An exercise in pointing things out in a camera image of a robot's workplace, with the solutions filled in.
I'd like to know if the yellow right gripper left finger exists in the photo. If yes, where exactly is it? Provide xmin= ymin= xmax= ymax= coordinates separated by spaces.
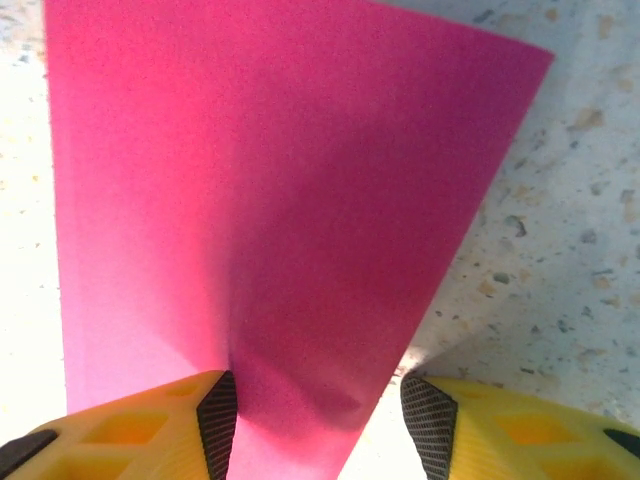
xmin=0 ymin=369 xmax=238 ymax=480

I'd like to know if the pink paper sheet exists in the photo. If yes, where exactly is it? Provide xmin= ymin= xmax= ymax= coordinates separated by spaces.
xmin=42 ymin=0 xmax=556 ymax=480

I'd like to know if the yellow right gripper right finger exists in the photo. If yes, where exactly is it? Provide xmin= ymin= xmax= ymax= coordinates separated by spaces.
xmin=400 ymin=374 xmax=640 ymax=480

